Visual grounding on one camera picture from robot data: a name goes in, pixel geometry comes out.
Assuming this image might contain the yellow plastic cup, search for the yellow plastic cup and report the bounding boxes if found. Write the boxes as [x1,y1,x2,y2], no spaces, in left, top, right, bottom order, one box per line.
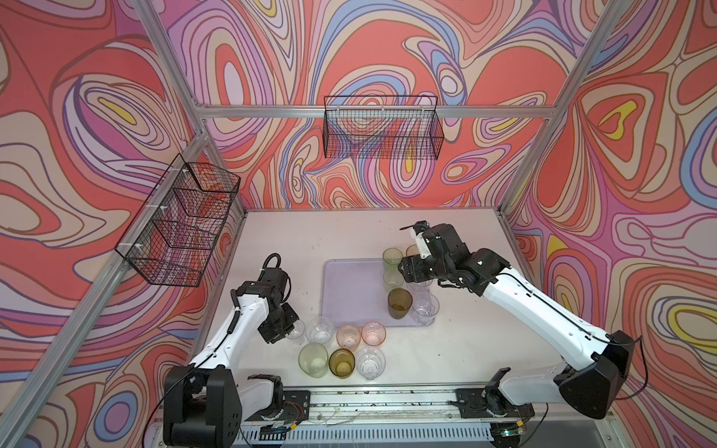
[405,245,421,257]

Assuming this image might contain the small clear cup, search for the small clear cup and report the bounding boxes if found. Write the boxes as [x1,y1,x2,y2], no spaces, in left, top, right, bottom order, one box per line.
[287,320,306,345]

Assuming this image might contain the pale green cup front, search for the pale green cup front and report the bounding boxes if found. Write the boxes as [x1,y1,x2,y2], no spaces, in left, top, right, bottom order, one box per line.
[383,268,404,292]

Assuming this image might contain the bright green cup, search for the bright green cup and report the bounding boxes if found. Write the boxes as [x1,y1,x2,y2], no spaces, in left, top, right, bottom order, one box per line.
[382,248,403,272]

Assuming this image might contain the amber cup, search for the amber cup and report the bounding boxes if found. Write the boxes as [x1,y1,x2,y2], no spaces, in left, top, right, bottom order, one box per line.
[329,348,356,379]
[388,287,413,320]

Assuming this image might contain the clear faceted cup back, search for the clear faceted cup back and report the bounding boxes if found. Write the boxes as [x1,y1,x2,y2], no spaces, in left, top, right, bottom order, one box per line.
[411,293,440,326]

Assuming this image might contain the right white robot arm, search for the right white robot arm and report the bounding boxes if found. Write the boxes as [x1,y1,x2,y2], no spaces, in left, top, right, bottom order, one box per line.
[399,248,636,419]

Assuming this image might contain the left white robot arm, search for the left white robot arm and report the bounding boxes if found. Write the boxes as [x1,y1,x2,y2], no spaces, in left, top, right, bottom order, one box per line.
[162,267,299,447]

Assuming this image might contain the lilac plastic tray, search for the lilac plastic tray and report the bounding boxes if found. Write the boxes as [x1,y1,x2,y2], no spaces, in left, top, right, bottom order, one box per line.
[320,259,431,327]

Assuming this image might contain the pale green large cup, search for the pale green large cup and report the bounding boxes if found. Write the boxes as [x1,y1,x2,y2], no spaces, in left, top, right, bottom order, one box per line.
[298,343,329,378]

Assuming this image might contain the peach cup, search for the peach cup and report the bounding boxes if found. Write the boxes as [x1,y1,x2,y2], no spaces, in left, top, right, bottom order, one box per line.
[336,325,362,352]

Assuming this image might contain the pink cup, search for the pink cup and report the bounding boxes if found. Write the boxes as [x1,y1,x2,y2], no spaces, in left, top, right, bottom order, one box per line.
[361,321,387,347]

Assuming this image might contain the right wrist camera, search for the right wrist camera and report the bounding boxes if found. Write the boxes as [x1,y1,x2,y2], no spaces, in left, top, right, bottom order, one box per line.
[410,220,471,261]

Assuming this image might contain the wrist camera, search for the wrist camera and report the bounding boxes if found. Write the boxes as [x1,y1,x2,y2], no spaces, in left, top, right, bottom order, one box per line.
[260,267,289,295]
[410,220,471,261]

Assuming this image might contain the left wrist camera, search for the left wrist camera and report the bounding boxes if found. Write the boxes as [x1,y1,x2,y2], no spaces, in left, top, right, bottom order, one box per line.
[260,267,289,295]

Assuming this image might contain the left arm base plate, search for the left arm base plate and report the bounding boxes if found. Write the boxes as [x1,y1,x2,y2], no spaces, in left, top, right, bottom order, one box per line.
[246,389,311,424]

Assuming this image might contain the black wire basket left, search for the black wire basket left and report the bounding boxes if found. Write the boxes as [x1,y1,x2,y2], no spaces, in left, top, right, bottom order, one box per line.
[115,155,241,287]

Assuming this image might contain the black wire basket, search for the black wire basket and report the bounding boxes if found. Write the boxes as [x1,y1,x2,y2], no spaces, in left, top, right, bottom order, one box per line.
[322,93,444,161]
[115,155,241,287]

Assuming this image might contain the black wire basket back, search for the black wire basket back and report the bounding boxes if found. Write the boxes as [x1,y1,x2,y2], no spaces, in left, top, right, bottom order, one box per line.
[322,93,444,161]

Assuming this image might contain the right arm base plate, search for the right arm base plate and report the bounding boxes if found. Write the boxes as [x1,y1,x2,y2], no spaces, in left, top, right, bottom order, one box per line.
[451,388,535,421]

